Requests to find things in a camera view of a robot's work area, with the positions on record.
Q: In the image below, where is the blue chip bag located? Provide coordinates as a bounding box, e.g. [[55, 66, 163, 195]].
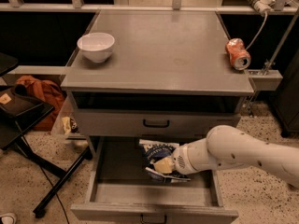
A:
[[139, 139, 190, 183]]

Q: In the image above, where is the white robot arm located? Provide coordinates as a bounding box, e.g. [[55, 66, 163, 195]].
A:
[[154, 125, 299, 188]]

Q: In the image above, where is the closed upper grey drawer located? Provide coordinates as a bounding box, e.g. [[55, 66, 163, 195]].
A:
[[74, 109, 240, 140]]

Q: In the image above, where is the open middle grey drawer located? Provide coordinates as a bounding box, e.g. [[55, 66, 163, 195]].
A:
[[71, 137, 238, 224]]

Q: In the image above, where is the grey drawer cabinet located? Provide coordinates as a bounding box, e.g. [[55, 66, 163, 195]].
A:
[[61, 9, 256, 224]]

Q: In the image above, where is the black bag with tag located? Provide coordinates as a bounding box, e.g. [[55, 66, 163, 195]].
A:
[[0, 84, 44, 118]]

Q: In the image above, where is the clear plastic bin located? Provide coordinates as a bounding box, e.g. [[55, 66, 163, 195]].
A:
[[51, 98, 85, 140]]

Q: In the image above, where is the crushed orange soda can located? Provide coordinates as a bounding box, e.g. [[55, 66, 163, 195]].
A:
[[225, 38, 251, 70]]

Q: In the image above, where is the white ceramic bowl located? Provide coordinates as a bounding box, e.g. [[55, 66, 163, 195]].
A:
[[77, 33, 115, 63]]

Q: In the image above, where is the orange backpack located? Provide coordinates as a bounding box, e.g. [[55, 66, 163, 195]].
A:
[[16, 75, 64, 131]]

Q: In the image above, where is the black folding stand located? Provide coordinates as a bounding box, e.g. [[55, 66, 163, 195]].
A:
[[0, 51, 93, 218]]

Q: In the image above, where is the white shoe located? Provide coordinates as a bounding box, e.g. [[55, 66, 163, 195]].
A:
[[0, 213, 17, 224]]

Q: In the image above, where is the white power strip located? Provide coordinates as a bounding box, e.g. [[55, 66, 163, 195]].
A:
[[248, 0, 275, 16]]

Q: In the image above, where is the black floor cable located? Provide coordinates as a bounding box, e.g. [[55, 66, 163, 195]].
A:
[[15, 119, 71, 224]]

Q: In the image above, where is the white power cable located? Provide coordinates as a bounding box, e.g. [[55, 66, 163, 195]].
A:
[[246, 11, 270, 51]]

